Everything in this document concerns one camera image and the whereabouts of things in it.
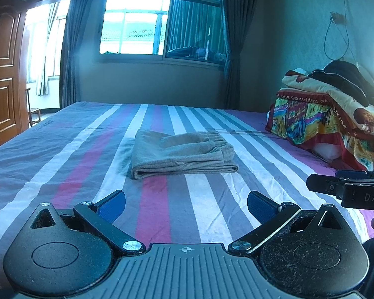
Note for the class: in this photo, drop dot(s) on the dark teal left curtain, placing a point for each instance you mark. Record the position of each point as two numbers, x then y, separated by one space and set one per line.
75 26

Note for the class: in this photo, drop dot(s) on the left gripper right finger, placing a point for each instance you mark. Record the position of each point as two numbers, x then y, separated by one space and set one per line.
272 218

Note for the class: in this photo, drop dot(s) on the grey sweatpants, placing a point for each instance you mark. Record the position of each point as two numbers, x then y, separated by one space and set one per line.
155 153

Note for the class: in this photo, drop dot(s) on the wooden chair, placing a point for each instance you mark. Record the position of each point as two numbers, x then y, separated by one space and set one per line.
34 114

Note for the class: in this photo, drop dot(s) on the colourful folded blanket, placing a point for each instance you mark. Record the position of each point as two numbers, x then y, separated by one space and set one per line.
305 124

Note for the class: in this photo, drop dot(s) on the black garment on pile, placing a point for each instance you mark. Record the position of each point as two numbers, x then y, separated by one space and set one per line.
347 78

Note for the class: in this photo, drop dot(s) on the white pillow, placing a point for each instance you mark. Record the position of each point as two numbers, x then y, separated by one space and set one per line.
327 152

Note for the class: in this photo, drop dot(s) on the cream patterned folded blanket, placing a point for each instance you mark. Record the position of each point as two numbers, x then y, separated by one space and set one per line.
355 117

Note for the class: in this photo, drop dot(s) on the striped purple bed sheet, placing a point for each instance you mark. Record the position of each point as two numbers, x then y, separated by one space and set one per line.
154 201

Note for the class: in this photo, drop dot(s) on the window with frame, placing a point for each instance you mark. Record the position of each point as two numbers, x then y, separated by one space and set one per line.
143 29

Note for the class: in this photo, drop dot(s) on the clothes on window sill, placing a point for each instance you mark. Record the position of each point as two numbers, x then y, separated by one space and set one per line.
201 51

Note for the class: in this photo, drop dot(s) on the dark teal curtain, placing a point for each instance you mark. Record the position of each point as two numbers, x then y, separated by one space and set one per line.
237 16
75 26

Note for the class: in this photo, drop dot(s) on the brown wooden door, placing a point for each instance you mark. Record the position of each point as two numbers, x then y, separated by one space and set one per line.
13 104

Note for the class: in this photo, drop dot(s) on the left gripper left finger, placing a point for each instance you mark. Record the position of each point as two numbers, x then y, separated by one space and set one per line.
99 218

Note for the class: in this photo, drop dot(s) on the dark teal right curtain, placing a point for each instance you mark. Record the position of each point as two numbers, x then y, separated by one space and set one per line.
237 16

